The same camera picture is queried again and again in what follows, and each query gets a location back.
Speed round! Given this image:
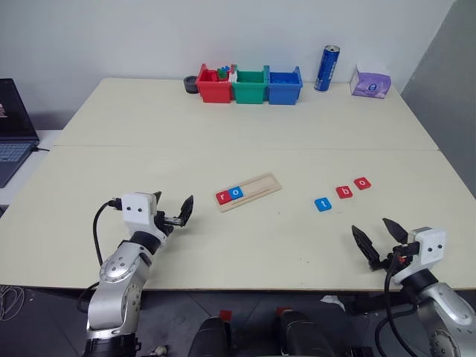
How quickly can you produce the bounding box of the dark grey round holder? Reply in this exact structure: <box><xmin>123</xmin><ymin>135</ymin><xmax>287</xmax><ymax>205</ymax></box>
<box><xmin>183</xmin><ymin>74</ymin><xmax>201</xmax><ymax>95</ymax></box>

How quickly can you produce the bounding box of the red plastic bin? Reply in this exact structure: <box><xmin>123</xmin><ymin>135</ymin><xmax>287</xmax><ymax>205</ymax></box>
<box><xmin>196</xmin><ymin>62</ymin><xmax>237</xmax><ymax>104</ymax></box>

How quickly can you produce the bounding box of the blue letter tile t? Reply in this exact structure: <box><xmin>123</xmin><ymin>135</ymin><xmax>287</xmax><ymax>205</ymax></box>
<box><xmin>313</xmin><ymin>196</ymin><xmax>333</xmax><ymax>213</ymax></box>

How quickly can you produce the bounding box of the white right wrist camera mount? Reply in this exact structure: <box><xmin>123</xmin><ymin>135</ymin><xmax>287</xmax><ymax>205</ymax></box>
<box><xmin>393</xmin><ymin>227</ymin><xmax>447</xmax><ymax>288</ymax></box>

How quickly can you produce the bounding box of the dark open laptop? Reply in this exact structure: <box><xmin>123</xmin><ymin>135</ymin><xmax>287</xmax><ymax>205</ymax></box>
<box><xmin>0</xmin><ymin>77</ymin><xmax>41</xmax><ymax>189</ymax></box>

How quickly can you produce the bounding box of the green plastic bin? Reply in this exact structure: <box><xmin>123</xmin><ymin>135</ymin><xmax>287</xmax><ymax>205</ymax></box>
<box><xmin>231</xmin><ymin>65</ymin><xmax>271</xmax><ymax>106</ymax></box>

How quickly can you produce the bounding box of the blue plastic bin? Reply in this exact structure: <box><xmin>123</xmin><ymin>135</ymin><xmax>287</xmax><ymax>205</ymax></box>
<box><xmin>266</xmin><ymin>65</ymin><xmax>304</xmax><ymax>106</ymax></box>

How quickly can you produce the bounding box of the dark rounded shape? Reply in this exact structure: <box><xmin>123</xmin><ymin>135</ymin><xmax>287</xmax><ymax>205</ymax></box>
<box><xmin>185</xmin><ymin>315</ymin><xmax>234</xmax><ymax>357</ymax></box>
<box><xmin>273</xmin><ymin>308</ymin><xmax>330</xmax><ymax>357</ymax></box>

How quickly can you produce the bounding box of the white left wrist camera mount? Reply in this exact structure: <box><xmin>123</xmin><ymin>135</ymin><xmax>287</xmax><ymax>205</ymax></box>
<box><xmin>121</xmin><ymin>192</ymin><xmax>167</xmax><ymax>243</ymax></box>

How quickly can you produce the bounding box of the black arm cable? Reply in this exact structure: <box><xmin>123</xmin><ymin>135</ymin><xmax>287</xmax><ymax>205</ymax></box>
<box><xmin>374</xmin><ymin>252</ymin><xmax>411</xmax><ymax>357</ymax></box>
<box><xmin>77</xmin><ymin>199</ymin><xmax>123</xmax><ymax>312</ymax></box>

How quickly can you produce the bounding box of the tall blue drink can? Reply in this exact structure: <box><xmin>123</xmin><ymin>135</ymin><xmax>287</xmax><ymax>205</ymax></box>
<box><xmin>313</xmin><ymin>45</ymin><xmax>341</xmax><ymax>93</ymax></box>

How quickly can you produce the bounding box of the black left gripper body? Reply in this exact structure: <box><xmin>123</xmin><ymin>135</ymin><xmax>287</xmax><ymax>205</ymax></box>
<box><xmin>154</xmin><ymin>209</ymin><xmax>187</xmax><ymax>236</ymax></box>

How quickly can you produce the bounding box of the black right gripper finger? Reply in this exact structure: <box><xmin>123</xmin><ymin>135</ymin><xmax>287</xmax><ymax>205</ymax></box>
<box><xmin>382</xmin><ymin>217</ymin><xmax>411</xmax><ymax>245</ymax></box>
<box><xmin>351</xmin><ymin>224</ymin><xmax>391</xmax><ymax>273</ymax></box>

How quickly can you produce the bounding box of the purple tissue box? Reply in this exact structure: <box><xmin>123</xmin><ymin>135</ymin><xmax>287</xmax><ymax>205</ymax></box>
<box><xmin>350</xmin><ymin>62</ymin><xmax>393</xmax><ymax>100</ymax></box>

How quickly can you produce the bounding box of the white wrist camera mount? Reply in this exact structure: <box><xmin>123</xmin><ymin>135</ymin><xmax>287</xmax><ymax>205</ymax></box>
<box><xmin>393</xmin><ymin>227</ymin><xmax>447</xmax><ymax>288</ymax></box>
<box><xmin>121</xmin><ymin>192</ymin><xmax>167</xmax><ymax>243</ymax></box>

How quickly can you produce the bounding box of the wooden letter tray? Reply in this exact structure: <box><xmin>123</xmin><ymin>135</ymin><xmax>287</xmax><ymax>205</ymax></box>
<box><xmin>214</xmin><ymin>172</ymin><xmax>283</xmax><ymax>214</ymax></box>

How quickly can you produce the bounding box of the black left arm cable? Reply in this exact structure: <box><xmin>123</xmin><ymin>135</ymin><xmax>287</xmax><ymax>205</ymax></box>
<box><xmin>77</xmin><ymin>199</ymin><xmax>123</xmax><ymax>312</ymax></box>

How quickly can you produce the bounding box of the white loose cable bundle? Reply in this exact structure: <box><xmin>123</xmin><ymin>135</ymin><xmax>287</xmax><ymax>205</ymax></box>
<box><xmin>0</xmin><ymin>284</ymin><xmax>25</xmax><ymax>321</ymax></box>

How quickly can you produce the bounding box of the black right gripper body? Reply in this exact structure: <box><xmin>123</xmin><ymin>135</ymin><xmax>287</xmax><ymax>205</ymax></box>
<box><xmin>387</xmin><ymin>240</ymin><xmax>421</xmax><ymax>269</ymax></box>

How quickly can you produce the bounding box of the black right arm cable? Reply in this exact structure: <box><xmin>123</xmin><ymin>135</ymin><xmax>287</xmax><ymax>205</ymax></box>
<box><xmin>374</xmin><ymin>252</ymin><xmax>411</xmax><ymax>357</ymax></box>

